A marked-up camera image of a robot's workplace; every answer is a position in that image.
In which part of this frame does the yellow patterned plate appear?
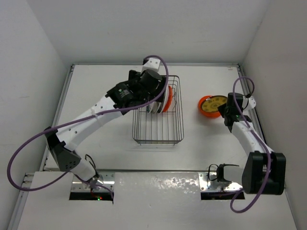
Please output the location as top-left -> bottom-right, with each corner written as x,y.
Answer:
200,95 -> 227,113

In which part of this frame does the orange plate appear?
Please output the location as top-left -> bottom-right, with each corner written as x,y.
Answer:
163,85 -> 173,113
198,96 -> 221,118

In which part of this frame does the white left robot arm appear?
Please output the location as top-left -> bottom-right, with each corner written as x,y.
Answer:
44,55 -> 168,186

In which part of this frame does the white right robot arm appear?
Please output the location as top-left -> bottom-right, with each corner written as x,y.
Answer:
218,92 -> 286,195

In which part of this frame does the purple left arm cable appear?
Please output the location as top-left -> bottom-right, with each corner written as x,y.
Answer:
7,55 -> 169,199

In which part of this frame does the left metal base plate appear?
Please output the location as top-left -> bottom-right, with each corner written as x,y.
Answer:
71,171 -> 115,193

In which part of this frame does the metal base plate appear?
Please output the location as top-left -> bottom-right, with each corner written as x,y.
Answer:
199,172 -> 242,193
71,171 -> 115,193

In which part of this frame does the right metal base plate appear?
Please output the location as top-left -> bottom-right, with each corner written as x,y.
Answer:
199,172 -> 242,193

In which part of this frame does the orange plate in rack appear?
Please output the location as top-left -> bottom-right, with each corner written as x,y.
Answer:
163,85 -> 173,113

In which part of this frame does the dark rimmed white plate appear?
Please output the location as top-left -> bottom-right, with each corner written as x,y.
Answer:
157,87 -> 169,114

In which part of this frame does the white floral plate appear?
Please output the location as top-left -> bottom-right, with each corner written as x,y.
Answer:
151,102 -> 161,114

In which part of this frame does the wire dish rack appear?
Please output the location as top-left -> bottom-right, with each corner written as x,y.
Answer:
132,75 -> 184,145

